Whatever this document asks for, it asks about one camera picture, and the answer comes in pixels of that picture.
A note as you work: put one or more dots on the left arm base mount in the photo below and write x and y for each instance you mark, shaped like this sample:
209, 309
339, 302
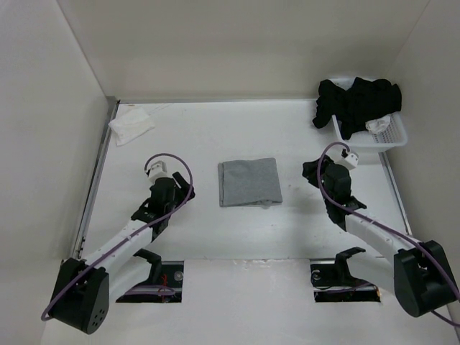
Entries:
166, 286

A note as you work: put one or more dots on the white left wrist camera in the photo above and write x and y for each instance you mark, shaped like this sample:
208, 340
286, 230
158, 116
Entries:
156, 170

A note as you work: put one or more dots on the white plastic laundry basket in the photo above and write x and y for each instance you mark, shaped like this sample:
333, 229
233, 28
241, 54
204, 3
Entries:
394, 136

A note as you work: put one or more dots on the black tank top pile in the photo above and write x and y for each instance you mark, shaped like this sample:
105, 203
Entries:
364, 101

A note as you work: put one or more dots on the white crumpled tank top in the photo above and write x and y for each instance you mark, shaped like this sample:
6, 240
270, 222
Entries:
378, 126

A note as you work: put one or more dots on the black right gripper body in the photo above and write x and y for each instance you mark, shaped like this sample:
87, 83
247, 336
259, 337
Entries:
323, 162

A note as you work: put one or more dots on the white folded tank top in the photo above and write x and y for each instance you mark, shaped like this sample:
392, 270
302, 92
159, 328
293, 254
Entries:
131, 125

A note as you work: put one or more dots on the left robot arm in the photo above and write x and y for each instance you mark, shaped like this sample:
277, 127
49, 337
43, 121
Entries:
85, 288

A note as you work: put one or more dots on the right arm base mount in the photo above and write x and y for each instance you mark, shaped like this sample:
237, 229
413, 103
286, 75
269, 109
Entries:
332, 283

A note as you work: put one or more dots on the grey tank top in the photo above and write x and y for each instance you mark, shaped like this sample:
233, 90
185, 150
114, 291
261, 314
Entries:
249, 183

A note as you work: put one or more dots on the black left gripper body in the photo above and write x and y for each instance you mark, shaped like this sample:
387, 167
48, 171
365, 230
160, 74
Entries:
180, 192

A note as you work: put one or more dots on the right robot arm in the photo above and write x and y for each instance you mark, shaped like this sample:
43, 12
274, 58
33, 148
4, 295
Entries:
417, 273

